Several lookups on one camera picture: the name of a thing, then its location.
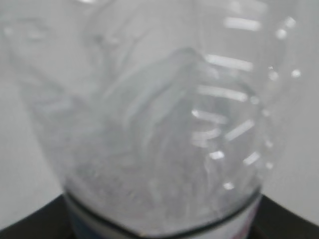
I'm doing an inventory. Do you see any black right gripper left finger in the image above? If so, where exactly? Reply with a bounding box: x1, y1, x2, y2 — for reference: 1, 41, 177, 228
0, 195, 75, 239

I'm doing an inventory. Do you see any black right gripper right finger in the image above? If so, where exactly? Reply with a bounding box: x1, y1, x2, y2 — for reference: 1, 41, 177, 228
248, 195, 319, 239

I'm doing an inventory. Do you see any clear plastic water bottle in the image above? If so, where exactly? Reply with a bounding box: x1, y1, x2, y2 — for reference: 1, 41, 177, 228
0, 0, 319, 239

